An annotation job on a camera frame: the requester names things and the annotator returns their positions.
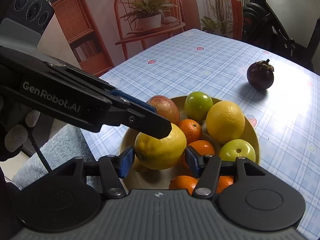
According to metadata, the person's left hand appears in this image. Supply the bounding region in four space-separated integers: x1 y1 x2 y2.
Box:
0 94 42 162

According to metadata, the black cable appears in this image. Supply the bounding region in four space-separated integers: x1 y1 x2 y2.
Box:
28 132 53 172

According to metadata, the small tangerine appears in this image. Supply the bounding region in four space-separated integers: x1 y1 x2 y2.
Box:
185 140 215 157
169 175 199 195
216 175 234 193
178 119 203 145

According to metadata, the large green round fruit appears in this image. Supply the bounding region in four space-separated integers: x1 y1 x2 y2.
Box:
184 91 214 123

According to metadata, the yellow lemon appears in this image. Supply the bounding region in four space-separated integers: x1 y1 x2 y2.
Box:
134 123 187 170

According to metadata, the yellow bowl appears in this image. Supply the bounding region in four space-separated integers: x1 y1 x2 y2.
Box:
118 95 261 196

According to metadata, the red apple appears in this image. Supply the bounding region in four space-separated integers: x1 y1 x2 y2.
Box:
146 95 180 125

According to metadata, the small yellow-green round fruit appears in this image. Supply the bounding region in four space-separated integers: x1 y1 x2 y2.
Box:
219 139 256 163

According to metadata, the black exercise bike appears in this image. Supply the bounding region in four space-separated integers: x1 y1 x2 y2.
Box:
241 0 320 70

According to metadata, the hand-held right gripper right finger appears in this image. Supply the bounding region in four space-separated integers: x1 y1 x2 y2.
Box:
184 145 270 197

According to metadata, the dark purple mangosteen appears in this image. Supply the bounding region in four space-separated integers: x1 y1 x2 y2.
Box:
246 59 275 90

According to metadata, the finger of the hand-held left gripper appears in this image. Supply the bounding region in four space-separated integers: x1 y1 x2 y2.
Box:
99 79 157 115
100 97 173 139

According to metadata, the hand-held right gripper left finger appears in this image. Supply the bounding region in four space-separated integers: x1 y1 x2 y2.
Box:
47 146 136 198

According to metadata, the large yellow orange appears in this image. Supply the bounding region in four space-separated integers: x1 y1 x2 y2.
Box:
206 101 246 144

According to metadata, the blue checkered tablecloth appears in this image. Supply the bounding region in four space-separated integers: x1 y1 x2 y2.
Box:
81 29 320 238

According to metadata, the grey fluffy rug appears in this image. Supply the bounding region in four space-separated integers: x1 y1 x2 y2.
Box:
11 124 100 191

